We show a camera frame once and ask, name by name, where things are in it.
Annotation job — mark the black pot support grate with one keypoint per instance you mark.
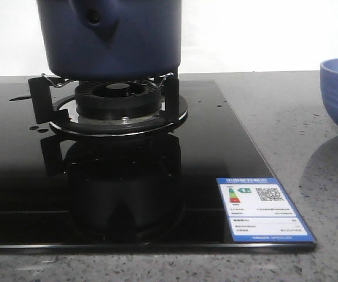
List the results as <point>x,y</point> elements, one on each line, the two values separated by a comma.
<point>63,117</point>

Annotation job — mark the dark blue cooking pot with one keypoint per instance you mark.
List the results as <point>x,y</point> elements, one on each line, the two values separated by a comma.
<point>111,40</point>

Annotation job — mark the black glass gas cooktop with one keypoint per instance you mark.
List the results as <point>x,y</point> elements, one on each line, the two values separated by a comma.
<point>156,194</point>

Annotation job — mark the black round gas burner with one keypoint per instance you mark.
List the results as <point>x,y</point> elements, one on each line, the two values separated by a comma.
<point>112,101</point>

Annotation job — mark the blue white energy label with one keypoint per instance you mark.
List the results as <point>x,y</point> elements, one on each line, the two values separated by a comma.
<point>259,210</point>

